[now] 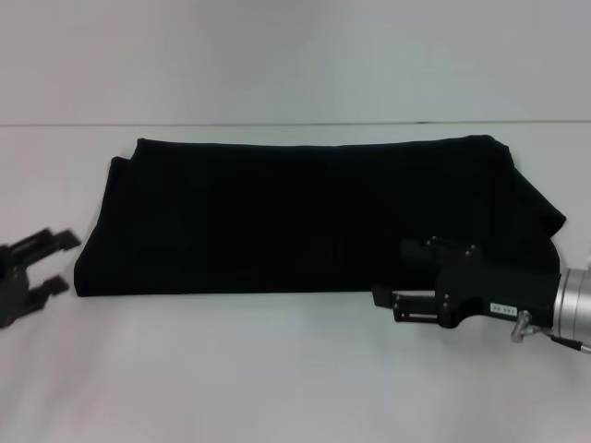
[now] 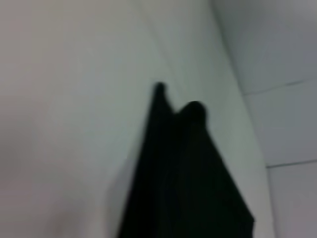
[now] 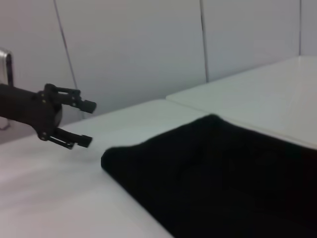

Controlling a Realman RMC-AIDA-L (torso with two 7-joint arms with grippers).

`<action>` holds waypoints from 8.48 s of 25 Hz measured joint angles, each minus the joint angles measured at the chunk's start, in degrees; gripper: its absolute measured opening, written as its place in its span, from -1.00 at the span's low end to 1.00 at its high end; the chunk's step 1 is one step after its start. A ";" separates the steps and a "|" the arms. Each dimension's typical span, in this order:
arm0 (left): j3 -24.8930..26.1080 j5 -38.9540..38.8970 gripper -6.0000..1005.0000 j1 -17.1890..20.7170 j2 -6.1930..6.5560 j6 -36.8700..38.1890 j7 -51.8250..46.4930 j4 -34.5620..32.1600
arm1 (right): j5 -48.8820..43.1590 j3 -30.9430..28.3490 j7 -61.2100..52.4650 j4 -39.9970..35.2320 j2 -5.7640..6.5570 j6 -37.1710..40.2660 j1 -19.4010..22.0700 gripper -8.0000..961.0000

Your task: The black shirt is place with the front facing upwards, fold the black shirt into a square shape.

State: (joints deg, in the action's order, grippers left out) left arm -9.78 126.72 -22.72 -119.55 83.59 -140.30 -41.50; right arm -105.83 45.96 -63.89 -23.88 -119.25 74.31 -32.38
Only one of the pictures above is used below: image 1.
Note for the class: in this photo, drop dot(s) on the black shirt with white print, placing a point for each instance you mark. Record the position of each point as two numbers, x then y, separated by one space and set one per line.
300 217

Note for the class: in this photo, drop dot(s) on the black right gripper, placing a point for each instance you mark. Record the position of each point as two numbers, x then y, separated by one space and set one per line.
494 290

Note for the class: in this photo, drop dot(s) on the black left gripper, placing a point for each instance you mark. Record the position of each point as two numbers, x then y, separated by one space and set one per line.
11 290

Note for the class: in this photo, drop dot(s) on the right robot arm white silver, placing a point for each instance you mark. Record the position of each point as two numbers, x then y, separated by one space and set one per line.
575 300

